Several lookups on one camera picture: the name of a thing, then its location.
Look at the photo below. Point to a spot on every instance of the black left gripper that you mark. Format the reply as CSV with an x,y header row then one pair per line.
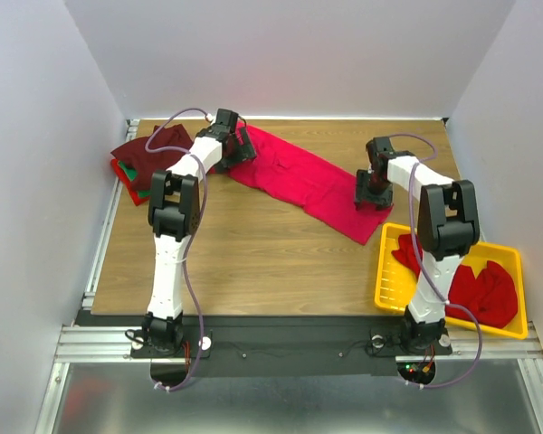
x,y
245,153

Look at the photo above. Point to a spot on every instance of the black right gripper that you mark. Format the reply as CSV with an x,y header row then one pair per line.
x,y
373,194

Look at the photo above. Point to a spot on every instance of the pink magenta t shirt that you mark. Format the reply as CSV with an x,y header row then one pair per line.
x,y
294,175

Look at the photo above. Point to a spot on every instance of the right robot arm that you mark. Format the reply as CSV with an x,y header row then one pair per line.
x,y
444,230

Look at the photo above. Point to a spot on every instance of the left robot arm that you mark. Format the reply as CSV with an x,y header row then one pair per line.
x,y
174,214

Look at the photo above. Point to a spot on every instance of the maroon folded shirt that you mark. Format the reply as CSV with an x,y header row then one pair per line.
x,y
134,152

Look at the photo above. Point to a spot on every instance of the yellow plastic tray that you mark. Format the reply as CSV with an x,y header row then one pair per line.
x,y
395,283

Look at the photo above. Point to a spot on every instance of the green folded shirt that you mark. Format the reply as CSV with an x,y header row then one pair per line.
x,y
137,183

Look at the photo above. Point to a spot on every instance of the red folded shirt bottom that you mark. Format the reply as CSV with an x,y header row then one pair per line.
x,y
122,178

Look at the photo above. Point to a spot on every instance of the red shirt in tray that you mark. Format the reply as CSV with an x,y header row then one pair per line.
x,y
490,296

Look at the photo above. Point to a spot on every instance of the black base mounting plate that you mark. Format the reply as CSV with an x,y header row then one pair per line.
x,y
278,346

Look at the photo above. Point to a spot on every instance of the aluminium frame rail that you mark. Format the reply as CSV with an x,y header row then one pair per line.
x,y
107,344

